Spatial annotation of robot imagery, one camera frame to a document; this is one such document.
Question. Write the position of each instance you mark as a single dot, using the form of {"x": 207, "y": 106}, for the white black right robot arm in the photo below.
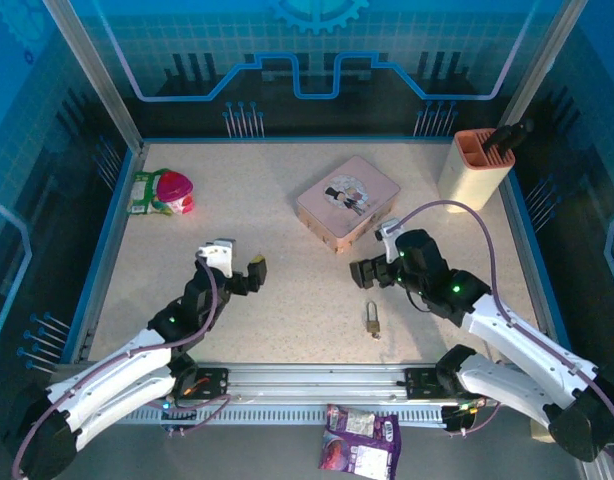
{"x": 517, "y": 340}

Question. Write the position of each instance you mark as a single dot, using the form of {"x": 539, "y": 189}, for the purple snack bag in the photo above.
{"x": 359, "y": 445}

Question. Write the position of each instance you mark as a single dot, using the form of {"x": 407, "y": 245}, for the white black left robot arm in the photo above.
{"x": 112, "y": 370}

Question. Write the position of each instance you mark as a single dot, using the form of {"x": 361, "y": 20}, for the beige orange knife block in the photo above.
{"x": 469, "y": 185}

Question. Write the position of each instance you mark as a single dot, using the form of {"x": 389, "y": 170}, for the aluminium frame post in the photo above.
{"x": 94, "y": 75}
{"x": 542, "y": 65}

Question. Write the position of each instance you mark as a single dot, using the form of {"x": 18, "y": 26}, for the green snack bag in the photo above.
{"x": 139, "y": 192}

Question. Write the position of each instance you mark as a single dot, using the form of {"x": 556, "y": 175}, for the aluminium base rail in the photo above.
{"x": 312, "y": 382}

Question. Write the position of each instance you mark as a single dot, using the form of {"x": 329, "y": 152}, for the brass padlock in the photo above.
{"x": 372, "y": 325}

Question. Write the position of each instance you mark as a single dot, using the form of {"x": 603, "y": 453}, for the pink tin box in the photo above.
{"x": 347, "y": 200}

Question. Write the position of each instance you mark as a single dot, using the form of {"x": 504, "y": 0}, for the pink lidded cup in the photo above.
{"x": 176, "y": 192}

